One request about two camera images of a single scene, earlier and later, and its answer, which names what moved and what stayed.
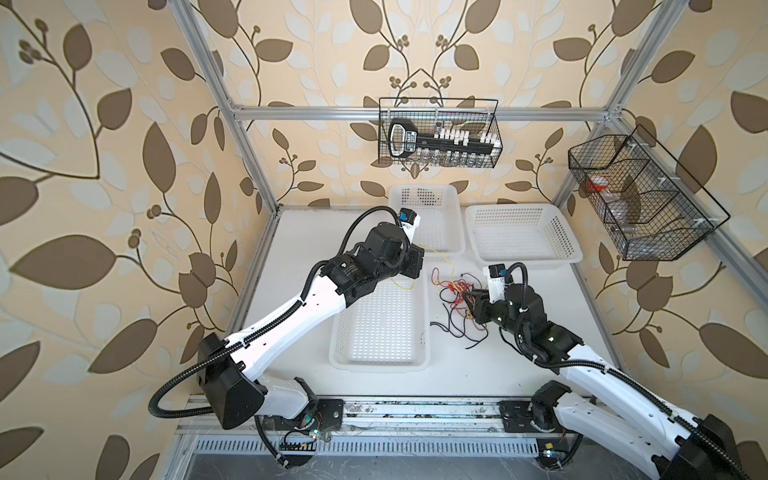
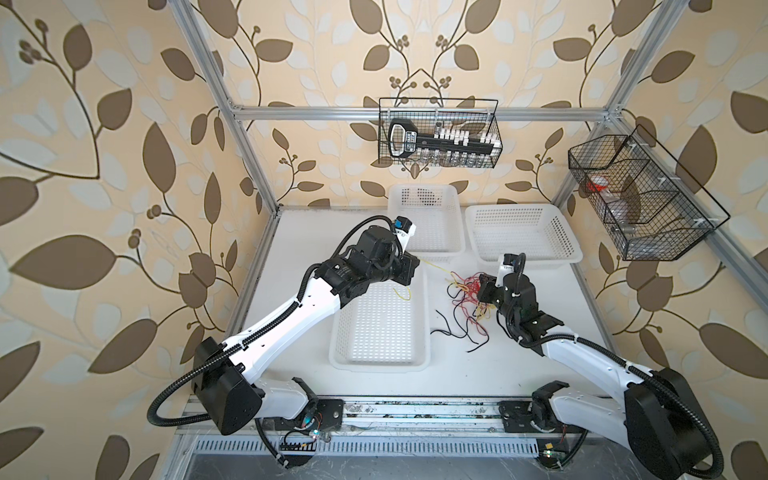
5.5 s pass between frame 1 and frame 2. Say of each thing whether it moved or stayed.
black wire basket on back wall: stayed
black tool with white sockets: stayed
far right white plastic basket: stayed
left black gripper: stayed
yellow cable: moved
